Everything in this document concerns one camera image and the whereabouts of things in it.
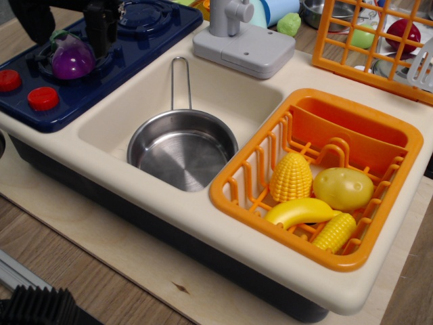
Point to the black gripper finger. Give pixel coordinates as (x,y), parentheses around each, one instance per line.
(101,19)
(36,19)

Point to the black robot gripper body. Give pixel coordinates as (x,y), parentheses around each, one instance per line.
(71,4)

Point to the purple toy eggplant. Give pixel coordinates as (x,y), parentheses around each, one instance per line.
(72,58)

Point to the red stove knob left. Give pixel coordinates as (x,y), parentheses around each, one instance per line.
(10,80)

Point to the red stove knob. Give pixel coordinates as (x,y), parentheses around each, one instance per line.
(10,80)
(43,98)

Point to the navy blue toy stove top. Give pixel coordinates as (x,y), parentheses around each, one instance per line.
(146,30)

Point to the red stove knob right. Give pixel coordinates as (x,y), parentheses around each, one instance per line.
(43,98)

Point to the grey toy faucet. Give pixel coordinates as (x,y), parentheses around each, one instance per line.
(230,40)

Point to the light blue toy cup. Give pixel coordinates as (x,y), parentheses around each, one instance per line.
(268,12)

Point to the light green toy vegetable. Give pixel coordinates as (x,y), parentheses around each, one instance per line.
(289,24)

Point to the steel pot in background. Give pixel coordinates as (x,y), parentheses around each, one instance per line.
(312,12)

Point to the yellow toy corn upright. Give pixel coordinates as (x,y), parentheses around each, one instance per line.
(292,178)

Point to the orange dish drying rack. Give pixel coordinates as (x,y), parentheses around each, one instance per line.
(329,131)

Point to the green toy apple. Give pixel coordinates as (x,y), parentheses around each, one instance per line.
(363,39)

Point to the yellow toy banana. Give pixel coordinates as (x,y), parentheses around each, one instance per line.
(302,210)

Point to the orange grid basket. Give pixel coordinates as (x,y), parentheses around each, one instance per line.
(380,66)

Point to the yellow toy potato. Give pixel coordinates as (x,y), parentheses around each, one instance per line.
(342,188)

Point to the dark red toy fruit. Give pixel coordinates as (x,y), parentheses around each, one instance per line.
(398,29)

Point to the light plywood board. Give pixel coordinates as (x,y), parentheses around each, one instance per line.
(122,275)

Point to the yellow toy corn lying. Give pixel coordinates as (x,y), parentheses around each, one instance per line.
(335,233)

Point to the white slotted spatula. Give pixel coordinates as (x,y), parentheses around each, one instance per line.
(420,71)

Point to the steel pan with handle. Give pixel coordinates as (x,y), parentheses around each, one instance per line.
(184,147)

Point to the aluminium rail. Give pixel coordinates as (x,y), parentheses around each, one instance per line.
(14,274)

